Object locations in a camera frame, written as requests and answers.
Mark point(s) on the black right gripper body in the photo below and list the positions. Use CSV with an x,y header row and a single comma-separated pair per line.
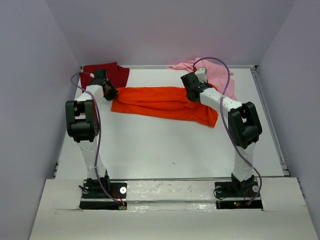
x,y
188,96

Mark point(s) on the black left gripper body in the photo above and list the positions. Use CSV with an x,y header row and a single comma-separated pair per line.
x,y
111,92

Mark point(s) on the orange t-shirt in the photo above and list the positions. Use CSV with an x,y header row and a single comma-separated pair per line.
x,y
168,102

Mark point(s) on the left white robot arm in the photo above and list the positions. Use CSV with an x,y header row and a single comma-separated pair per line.
x,y
83,125

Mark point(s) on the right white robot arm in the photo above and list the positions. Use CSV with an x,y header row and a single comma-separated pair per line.
x,y
243,127

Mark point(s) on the dark red folded t-shirt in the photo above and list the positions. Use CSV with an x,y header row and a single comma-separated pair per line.
x,y
116,74

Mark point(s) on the pink t-shirt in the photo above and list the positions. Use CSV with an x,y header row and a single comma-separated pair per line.
x,y
216,74

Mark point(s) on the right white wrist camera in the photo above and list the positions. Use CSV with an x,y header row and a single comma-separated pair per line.
x,y
201,74

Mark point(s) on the aluminium table edge rail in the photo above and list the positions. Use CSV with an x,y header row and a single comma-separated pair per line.
x,y
276,143

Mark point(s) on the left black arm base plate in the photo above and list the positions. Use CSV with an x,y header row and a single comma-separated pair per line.
x,y
94,198

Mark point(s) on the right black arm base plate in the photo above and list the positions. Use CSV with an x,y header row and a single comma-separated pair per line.
x,y
228,199

